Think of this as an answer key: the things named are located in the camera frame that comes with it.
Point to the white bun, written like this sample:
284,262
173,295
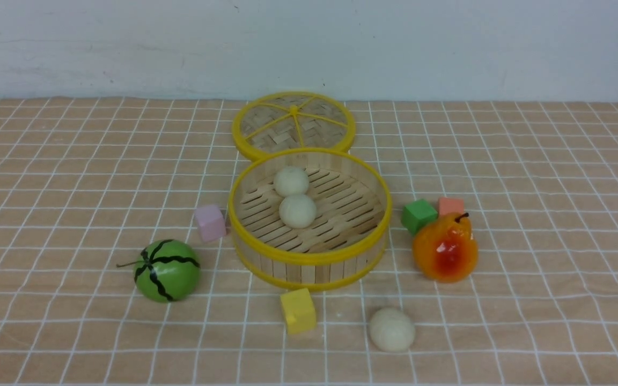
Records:
290,181
297,211
391,330

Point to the bamboo steamer tray yellow rim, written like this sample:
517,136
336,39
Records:
345,241

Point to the bamboo steamer lid yellow rim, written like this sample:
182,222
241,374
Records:
292,119

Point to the pink foam cube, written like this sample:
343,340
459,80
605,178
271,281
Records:
210,223

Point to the green foam cube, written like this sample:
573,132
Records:
418,214

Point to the yellow foam cube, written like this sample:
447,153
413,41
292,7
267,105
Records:
299,311

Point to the salmon foam cube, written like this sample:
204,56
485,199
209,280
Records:
446,205

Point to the orange toy pear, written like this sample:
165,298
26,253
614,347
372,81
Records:
445,250

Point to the green toy watermelon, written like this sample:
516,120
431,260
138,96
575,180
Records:
166,270

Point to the checkered orange tablecloth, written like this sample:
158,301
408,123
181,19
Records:
86,184

